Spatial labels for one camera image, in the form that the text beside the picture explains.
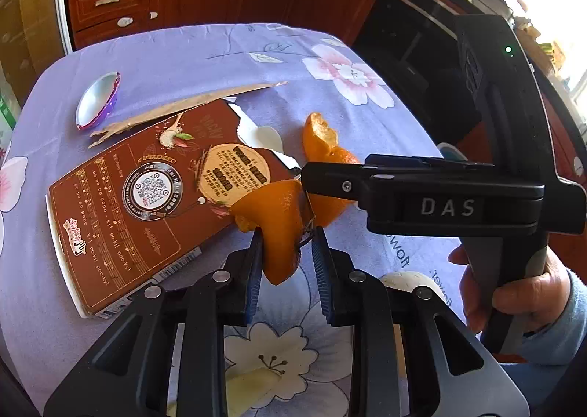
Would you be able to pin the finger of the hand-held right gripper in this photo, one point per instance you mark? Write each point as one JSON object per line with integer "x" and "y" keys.
{"x": 399, "y": 161}
{"x": 334, "y": 180}

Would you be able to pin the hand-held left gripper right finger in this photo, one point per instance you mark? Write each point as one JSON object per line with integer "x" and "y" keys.
{"x": 322, "y": 279}

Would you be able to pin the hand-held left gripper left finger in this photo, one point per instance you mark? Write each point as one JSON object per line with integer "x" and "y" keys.
{"x": 254, "y": 274}

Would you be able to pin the orange peel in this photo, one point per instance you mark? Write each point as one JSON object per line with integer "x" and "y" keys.
{"x": 279, "y": 224}
{"x": 323, "y": 141}

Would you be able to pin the brown snack box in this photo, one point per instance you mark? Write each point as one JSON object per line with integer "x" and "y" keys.
{"x": 114, "y": 224}

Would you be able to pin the brown cardboard strip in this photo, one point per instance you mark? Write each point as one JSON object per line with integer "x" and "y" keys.
{"x": 192, "y": 100}

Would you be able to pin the purple and white bowl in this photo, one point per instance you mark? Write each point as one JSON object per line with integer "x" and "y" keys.
{"x": 94, "y": 100}

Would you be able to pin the person's right hand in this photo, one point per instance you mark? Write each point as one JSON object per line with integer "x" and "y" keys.
{"x": 532, "y": 297}

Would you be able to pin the built-in black oven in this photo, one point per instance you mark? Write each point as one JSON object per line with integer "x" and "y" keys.
{"x": 390, "y": 40}

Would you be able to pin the purple floral tablecloth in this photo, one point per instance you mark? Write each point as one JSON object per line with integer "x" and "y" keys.
{"x": 183, "y": 59}

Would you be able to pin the wooden cabinet drawer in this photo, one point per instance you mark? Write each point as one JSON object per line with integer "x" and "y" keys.
{"x": 105, "y": 31}
{"x": 105, "y": 4}

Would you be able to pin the green white plastic bag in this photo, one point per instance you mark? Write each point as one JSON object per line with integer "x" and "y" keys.
{"x": 7, "y": 109}

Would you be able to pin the glass sliding door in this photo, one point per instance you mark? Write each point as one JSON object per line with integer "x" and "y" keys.
{"x": 36, "y": 8}

